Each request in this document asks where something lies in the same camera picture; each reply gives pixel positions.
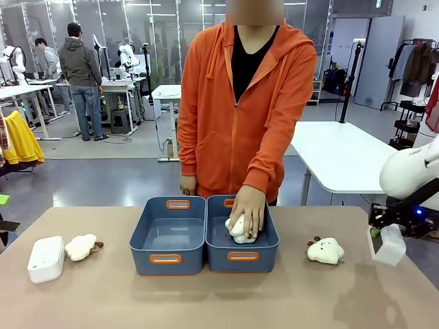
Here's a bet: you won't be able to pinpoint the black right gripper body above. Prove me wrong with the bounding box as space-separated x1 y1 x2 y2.
368 200 435 239

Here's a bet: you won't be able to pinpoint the white sheep plush toy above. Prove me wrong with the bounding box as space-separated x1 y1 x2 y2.
64 233 105 263
224 214 259 245
306 236 346 266

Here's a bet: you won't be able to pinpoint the person's right forearm orange sleeve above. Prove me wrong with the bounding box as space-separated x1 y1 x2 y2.
177 112 200 178

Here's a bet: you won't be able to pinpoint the person's left forearm orange sleeve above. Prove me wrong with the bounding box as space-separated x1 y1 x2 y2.
245 112 302 193

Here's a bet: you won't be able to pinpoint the person's left hand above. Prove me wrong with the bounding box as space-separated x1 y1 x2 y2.
229 184 268 240

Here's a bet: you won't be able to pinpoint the person's right hand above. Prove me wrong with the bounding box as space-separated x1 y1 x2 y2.
179 173 198 197

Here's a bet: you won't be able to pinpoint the yellow garment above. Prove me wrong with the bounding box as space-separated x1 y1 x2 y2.
2 110 45 166

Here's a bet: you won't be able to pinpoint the plaid garment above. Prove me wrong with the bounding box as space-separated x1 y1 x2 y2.
0 104 12 164

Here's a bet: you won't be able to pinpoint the large white table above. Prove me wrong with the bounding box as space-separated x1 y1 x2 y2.
289 121 400 207

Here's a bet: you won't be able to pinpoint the black rolling cart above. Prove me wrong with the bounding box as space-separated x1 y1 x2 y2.
388 99 428 151

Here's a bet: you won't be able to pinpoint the long white workbench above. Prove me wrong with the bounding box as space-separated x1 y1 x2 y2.
0 79 63 142

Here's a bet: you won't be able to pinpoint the red garment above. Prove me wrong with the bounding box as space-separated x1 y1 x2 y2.
424 75 439 134

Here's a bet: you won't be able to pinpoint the black tripod stand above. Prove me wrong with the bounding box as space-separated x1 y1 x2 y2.
338 38 365 125

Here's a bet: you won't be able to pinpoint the black step stool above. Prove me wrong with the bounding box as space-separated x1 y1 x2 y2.
109 107 134 135

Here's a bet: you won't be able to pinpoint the man light grey jacket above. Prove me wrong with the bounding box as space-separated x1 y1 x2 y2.
34 37 72 116

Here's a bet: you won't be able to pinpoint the black bags pile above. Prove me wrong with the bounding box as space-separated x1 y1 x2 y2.
323 67 348 96

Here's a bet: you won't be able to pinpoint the man grey hoodie black cap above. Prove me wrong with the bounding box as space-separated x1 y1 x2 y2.
58 22 110 143

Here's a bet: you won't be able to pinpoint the black clothes rack with coats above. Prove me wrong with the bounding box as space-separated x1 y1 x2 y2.
388 37 439 111

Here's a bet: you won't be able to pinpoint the grey door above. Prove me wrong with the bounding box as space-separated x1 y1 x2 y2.
353 14 406 111

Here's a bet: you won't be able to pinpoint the white desk with equipment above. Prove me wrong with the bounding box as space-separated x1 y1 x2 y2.
99 73 147 133

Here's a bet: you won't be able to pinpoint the person torso orange hoodie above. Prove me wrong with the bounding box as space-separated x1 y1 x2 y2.
176 19 318 206

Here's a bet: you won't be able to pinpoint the small white standing desk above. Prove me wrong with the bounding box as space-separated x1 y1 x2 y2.
150 84 183 163

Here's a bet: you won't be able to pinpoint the blue basket orange handles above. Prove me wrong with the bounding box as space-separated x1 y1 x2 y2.
204 194 281 273
129 195 207 276

